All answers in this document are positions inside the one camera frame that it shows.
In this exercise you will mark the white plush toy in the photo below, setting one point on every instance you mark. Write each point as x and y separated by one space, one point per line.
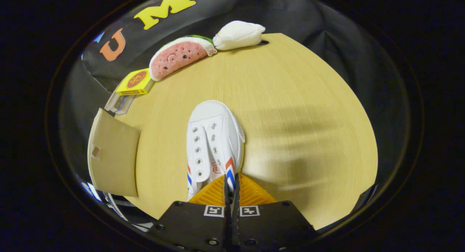
238 35

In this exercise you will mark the beige fabric storage box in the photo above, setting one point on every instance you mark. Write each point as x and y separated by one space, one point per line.
112 154

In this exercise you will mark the beige book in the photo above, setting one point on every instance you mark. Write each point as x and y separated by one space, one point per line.
110 104

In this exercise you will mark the watermelon slice plush toy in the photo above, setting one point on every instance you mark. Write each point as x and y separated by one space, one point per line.
178 57

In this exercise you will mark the white canvas shoe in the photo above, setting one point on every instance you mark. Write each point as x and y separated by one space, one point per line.
214 135

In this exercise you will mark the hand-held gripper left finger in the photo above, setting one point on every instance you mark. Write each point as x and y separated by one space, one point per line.
192 226

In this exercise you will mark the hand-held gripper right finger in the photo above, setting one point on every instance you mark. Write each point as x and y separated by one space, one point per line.
269 226

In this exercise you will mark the yellow book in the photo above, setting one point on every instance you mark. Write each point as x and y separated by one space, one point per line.
135 81

